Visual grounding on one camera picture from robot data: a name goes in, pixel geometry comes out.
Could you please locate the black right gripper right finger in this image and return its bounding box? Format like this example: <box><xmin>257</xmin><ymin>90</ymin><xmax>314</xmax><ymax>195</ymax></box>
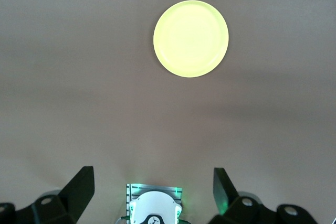
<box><xmin>209</xmin><ymin>167</ymin><xmax>318</xmax><ymax>224</ymax></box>

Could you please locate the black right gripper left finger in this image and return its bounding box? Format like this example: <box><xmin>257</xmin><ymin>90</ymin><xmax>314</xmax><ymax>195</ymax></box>
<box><xmin>0</xmin><ymin>166</ymin><xmax>95</xmax><ymax>224</ymax></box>

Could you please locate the yellow plate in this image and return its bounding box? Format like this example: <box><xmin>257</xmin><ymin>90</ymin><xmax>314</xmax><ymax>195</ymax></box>
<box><xmin>153</xmin><ymin>0</ymin><xmax>229</xmax><ymax>78</ymax></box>

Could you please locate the brown table cover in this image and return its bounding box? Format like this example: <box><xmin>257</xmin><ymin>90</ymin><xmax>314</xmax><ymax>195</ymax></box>
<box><xmin>0</xmin><ymin>0</ymin><xmax>336</xmax><ymax>224</ymax></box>

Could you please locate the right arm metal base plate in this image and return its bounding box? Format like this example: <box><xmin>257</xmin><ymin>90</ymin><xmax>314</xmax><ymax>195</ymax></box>
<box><xmin>125</xmin><ymin>183</ymin><xmax>183</xmax><ymax>210</ymax></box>

